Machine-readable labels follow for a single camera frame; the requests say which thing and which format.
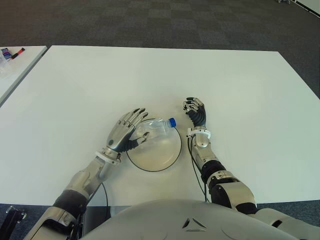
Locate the white plate black rim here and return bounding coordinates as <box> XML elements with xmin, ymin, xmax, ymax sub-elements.
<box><xmin>126</xmin><ymin>117</ymin><xmax>183</xmax><ymax>173</ymax></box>

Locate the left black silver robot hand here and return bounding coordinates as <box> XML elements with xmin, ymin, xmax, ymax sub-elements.
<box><xmin>102</xmin><ymin>107</ymin><xmax>151</xmax><ymax>155</ymax></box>

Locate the white side table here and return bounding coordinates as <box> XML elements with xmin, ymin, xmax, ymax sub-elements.
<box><xmin>0</xmin><ymin>45</ymin><xmax>48</xmax><ymax>107</ymax></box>

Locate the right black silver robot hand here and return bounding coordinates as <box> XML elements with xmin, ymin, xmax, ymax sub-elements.
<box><xmin>181</xmin><ymin>96</ymin><xmax>208</xmax><ymax>130</ymax></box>

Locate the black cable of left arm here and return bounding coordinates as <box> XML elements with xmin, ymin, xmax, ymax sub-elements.
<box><xmin>99</xmin><ymin>181</ymin><xmax>111</xmax><ymax>209</ymax></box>

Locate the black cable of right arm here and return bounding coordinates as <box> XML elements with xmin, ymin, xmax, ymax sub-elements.
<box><xmin>188</xmin><ymin>136</ymin><xmax>210</xmax><ymax>202</ymax></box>

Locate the small blue packet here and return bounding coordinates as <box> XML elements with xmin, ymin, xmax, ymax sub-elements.
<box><xmin>0</xmin><ymin>47</ymin><xmax>12</xmax><ymax>60</ymax></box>

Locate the black wheeled stand base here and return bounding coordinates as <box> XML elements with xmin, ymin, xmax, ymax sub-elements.
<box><xmin>0</xmin><ymin>205</ymin><xmax>28</xmax><ymax>237</ymax></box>

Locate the red black marker pen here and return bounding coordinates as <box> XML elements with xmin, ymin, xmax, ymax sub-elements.
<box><xmin>8</xmin><ymin>46</ymin><xmax>26</xmax><ymax>61</ymax></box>

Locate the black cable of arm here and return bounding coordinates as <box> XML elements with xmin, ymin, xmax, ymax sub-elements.
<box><xmin>99</xmin><ymin>181</ymin><xmax>111</xmax><ymax>209</ymax></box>
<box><xmin>188</xmin><ymin>136</ymin><xmax>210</xmax><ymax>202</ymax></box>

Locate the grey robot torso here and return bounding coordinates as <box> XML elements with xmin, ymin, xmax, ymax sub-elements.
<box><xmin>79</xmin><ymin>198</ymin><xmax>320</xmax><ymax>240</ymax></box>

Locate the clear water bottle blue cap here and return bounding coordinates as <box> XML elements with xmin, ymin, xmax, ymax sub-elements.
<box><xmin>129</xmin><ymin>117</ymin><xmax>178</xmax><ymax>141</ymax></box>

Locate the white board panel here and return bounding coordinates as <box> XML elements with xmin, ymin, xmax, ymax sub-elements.
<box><xmin>296</xmin><ymin>0</ymin><xmax>320</xmax><ymax>15</ymax></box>

